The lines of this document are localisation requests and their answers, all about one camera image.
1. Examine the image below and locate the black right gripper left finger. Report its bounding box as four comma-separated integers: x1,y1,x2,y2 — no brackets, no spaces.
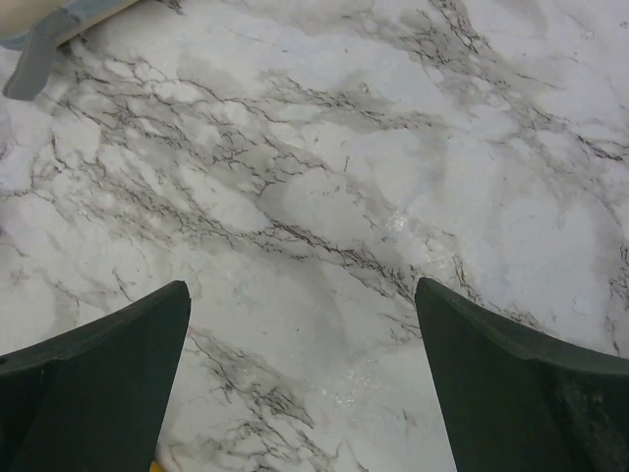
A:
1,281,191,471

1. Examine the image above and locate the beige umbrella case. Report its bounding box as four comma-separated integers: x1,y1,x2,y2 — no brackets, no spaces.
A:
1,0,136,101

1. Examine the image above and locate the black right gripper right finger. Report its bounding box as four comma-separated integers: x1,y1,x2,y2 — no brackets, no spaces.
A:
415,277,628,471

